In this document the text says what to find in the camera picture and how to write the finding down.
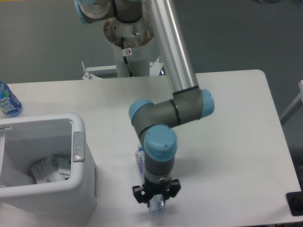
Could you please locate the white metal frame at right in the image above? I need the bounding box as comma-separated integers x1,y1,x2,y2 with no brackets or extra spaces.
280,80,303,125

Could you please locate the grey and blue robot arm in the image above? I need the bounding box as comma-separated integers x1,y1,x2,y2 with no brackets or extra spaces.
74,0,214,204

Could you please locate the clear plastic bottle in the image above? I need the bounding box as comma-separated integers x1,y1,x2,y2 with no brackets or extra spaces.
135,144,166,216

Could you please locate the blue labelled water bottle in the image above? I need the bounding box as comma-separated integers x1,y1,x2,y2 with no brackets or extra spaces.
0,81,23,117

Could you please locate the black device at table edge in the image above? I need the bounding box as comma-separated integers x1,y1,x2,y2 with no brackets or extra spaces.
286,191,303,217

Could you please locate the white plastic trash can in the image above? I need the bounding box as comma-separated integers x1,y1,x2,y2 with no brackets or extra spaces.
0,113,97,215

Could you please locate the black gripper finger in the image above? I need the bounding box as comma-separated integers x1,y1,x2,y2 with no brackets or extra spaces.
165,179,181,200
132,184,148,204

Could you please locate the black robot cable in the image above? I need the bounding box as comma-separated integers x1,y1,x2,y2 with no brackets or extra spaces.
120,36,134,78

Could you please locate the white metal base bracket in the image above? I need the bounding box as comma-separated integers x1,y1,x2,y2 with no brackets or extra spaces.
81,56,166,79

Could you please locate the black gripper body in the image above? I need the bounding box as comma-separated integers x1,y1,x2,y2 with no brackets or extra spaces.
143,177,172,203

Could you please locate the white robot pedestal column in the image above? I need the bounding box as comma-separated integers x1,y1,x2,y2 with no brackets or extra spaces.
104,12,154,78

